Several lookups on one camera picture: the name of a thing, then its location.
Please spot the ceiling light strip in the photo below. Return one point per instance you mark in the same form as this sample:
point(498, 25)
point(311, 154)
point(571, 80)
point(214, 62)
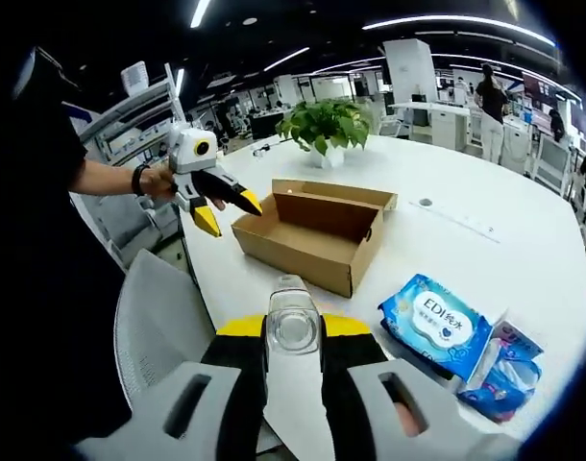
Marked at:
point(456, 20)
point(287, 58)

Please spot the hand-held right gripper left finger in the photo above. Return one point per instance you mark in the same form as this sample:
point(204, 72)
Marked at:
point(235, 374)

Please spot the white shelf rack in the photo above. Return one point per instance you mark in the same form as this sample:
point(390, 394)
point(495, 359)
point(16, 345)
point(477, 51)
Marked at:
point(129, 110)

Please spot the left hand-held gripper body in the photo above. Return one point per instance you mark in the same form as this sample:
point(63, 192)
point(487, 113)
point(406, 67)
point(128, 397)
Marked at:
point(192, 151)

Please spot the person's left hand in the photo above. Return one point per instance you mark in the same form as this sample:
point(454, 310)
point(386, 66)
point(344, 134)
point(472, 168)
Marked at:
point(158, 181)

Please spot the clear plastic bottle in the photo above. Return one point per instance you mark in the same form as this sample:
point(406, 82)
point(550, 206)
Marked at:
point(293, 326)

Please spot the person's dark clothing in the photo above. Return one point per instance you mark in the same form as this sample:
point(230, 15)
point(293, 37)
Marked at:
point(33, 240)

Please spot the brown cardboard shoe box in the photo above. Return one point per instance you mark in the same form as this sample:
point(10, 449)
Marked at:
point(302, 249)

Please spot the blue soft tissue pack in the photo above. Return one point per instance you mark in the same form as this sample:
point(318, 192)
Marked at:
point(504, 384)

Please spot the grey mesh office chair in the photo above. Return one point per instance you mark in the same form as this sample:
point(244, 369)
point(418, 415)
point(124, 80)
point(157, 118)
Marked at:
point(153, 317)

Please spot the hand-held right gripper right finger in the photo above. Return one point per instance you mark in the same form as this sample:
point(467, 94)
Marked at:
point(350, 374)

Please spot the black wristband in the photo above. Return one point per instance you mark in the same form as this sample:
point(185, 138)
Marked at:
point(140, 180)

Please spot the potted green plant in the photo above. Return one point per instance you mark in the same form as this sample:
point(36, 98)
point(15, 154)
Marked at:
point(326, 125)

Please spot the blue wet wipes packet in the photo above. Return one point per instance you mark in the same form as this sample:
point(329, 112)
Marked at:
point(432, 312)

